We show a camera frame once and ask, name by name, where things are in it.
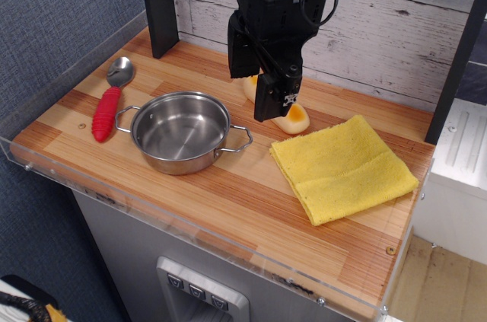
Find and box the black left vertical post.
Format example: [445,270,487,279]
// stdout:
[144,0,179,59]

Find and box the black braided hose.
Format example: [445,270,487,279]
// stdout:
[0,291,49,322]

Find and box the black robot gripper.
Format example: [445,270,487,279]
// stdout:
[228,0,327,122]

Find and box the yellow folded towel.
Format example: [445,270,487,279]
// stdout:
[269,115,419,226]

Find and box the white ribbed side unit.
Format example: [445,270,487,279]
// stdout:
[412,99,486,264]

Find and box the red handled metal spoon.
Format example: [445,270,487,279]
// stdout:
[91,56,135,142]

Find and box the stainless steel pot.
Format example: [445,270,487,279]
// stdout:
[115,91,253,175]

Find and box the grey toy fridge cabinet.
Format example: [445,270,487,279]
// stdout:
[75,193,349,321]

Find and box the silver dispenser button panel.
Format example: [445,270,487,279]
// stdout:
[157,257,250,321]

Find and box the black vertical post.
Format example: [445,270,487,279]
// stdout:
[425,0,486,145]
[144,0,179,59]

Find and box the black right vertical post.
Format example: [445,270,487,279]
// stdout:
[425,0,486,145]

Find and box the yellow object at corner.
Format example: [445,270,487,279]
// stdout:
[46,304,69,322]

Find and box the toy bread loaf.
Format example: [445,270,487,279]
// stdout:
[243,75,310,135]

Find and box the clear acrylic table guard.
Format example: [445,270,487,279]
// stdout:
[1,2,418,320]

